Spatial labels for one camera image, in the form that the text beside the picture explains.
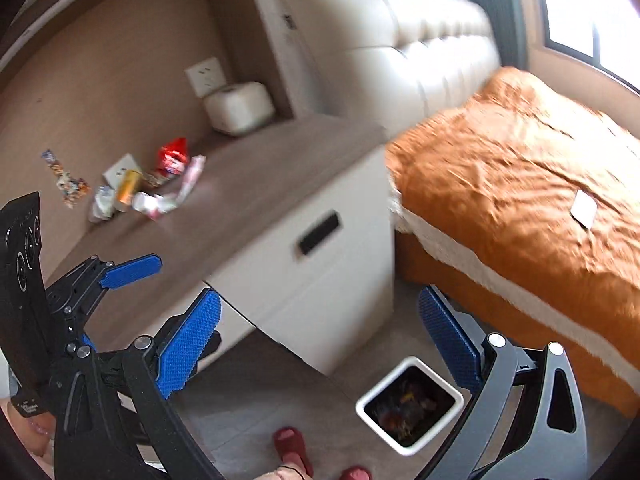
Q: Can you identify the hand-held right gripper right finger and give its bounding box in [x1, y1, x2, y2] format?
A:
[419, 287, 588, 480]

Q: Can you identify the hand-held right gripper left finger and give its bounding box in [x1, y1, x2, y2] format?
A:
[55, 289, 226, 480]

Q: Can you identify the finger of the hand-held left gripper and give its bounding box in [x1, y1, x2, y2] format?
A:
[64, 330, 97, 357]
[45, 254, 163, 333]

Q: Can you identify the white square waste bin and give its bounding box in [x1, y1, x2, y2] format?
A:
[355, 356, 465, 456]

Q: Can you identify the person's left hand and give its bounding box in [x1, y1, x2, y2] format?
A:
[0, 402, 57, 478]

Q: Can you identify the white printed crumpled paper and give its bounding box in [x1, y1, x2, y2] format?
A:
[131, 191, 182, 220]

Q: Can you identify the white crumpled plastic bag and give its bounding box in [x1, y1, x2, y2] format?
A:
[89, 185, 117, 223]

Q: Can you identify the orange drink bottle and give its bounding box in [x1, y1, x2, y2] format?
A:
[115, 169, 145, 212]

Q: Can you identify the pink packet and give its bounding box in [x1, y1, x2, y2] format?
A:
[176, 155, 207, 202]

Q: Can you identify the strip of picture stickers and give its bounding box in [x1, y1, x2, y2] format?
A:
[41, 149, 92, 208]

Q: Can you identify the red snack bag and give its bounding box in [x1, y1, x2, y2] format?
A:
[156, 137, 191, 178]

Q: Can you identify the white drawer cabinet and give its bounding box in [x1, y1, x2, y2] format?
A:
[205, 145, 397, 377]

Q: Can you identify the person's leg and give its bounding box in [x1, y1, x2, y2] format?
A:
[257, 466, 306, 480]

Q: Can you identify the bed with orange blanket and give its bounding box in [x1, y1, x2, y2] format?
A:
[385, 66, 640, 418]

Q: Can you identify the white card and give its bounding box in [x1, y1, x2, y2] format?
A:
[570, 189, 598, 228]

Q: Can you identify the cream padded headboard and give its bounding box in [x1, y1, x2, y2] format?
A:
[277, 0, 503, 136]

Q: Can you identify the grey-blue curtain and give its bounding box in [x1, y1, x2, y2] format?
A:
[460, 0, 531, 68]

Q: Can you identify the dark framed window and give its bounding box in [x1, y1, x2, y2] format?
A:
[532, 0, 640, 93]

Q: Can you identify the white wall socket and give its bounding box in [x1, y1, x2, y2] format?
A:
[102, 154, 141, 188]
[185, 57, 226, 97]

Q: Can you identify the black drawer handle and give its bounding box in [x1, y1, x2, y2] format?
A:
[298, 212, 341, 255]

